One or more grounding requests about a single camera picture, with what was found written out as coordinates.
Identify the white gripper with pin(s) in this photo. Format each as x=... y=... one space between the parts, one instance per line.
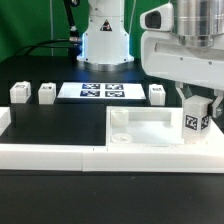
x=184 y=42

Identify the white square table top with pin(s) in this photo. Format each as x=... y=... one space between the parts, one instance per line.
x=155 y=130

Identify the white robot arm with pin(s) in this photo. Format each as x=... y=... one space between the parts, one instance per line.
x=105 y=43

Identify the white marker sheet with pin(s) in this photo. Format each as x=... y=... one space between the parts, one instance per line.
x=75 y=90

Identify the white U-shaped fence wall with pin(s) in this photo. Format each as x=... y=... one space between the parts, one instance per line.
x=100 y=159

